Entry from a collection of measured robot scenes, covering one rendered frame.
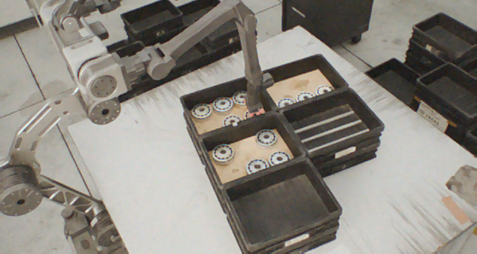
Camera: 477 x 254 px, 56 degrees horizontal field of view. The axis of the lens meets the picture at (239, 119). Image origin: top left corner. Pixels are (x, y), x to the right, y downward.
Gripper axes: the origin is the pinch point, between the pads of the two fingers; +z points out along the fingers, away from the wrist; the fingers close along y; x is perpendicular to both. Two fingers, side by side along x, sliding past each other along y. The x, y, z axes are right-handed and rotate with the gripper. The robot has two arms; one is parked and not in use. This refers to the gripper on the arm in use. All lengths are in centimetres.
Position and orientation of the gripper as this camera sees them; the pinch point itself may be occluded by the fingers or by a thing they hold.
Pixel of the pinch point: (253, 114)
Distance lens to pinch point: 217.3
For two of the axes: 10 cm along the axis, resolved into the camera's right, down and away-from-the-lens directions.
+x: -9.6, 2.2, -2.0
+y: -2.9, -6.8, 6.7
